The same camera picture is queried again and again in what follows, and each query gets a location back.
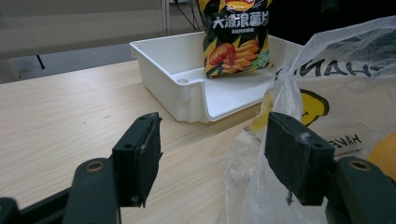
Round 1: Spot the bunch of black cables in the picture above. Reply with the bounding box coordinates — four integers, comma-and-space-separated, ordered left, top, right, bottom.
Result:
172, 0, 205, 34

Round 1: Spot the clear plastic bag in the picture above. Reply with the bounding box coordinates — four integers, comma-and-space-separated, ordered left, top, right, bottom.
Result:
223, 15, 396, 224

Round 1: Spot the white plastic bin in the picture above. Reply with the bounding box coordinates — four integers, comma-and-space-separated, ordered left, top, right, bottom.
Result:
129, 31, 304, 124

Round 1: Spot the beige background desk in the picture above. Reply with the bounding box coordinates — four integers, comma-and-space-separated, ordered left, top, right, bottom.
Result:
0, 0, 202, 61

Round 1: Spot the yellow black chip bag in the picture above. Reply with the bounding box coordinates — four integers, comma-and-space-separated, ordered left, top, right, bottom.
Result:
198, 0, 275, 79

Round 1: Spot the black curtain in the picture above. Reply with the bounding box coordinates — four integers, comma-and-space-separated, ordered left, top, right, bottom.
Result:
267, 0, 396, 47

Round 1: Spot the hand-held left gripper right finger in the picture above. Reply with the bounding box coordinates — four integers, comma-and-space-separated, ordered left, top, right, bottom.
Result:
264, 111, 336, 207

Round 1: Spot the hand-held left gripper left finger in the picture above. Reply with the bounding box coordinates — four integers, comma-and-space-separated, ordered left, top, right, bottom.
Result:
111, 111, 163, 208

